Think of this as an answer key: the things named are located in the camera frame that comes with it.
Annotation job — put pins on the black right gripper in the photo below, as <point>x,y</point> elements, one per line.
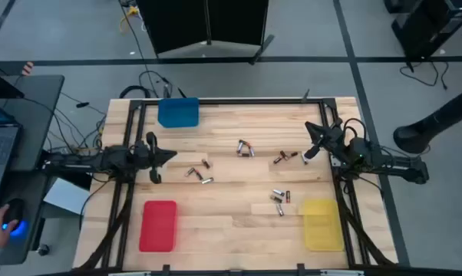
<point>336,142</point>

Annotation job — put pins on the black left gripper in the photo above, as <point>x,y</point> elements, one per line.
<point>142,155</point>

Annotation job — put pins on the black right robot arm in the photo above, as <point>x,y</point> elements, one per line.
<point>392,166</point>

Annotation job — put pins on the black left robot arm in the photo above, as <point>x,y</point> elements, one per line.
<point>100,159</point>

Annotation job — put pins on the black antenna stub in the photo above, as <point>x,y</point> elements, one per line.
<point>305,96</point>

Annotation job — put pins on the blue plastic bin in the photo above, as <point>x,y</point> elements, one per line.
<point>177,113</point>

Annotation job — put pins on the red plastic bin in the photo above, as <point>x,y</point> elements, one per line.
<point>158,230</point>

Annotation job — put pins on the black pole stand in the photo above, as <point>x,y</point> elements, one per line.
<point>411,138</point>

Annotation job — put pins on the yellow plastic bin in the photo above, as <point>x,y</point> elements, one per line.
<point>323,230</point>

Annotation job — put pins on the white paper sheet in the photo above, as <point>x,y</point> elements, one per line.
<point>64,195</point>

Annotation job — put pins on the black desk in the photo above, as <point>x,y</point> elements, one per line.
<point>39,115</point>

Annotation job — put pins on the black folding screen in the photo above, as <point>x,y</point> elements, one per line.
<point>177,23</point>

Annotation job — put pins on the black caster wheel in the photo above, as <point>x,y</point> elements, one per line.
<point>43,250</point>

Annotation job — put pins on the black equipment cart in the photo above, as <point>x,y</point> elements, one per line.
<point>426,27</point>

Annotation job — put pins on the black computer mouse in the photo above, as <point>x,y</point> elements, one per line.
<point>14,211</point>

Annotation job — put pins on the orange striped object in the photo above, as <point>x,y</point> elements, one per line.
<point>27,68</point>

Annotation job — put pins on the dark grey laptop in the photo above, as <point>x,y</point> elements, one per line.
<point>0,145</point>

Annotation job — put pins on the black table frame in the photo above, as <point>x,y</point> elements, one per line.
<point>235,101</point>

